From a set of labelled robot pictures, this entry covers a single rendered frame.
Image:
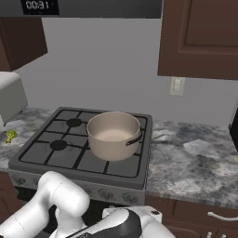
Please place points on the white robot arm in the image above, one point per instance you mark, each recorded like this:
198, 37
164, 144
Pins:
65, 198

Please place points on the white wall socket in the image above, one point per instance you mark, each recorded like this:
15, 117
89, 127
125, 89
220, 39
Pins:
177, 85

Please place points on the brown wall cupboard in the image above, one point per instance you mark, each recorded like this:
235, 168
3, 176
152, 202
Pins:
18, 40

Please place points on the white toaster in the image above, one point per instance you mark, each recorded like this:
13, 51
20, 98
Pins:
10, 96

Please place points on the grey gas stove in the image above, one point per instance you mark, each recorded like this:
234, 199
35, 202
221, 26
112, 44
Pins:
62, 136

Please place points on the brown drawer front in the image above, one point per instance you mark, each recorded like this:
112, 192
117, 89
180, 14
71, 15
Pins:
192, 214

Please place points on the black appliance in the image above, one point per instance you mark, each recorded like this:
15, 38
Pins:
234, 125

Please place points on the brown wall cupboard door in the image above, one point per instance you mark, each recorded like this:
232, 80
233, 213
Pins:
201, 37

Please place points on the green broccoli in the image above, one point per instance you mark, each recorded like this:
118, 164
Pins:
11, 135

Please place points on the grey stove knob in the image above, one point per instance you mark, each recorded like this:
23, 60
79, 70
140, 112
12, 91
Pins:
36, 181
105, 194
19, 180
129, 197

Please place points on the brown base cupboard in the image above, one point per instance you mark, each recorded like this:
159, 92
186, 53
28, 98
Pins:
7, 198

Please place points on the dark microwave with clock display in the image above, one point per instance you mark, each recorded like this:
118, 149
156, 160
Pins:
93, 7

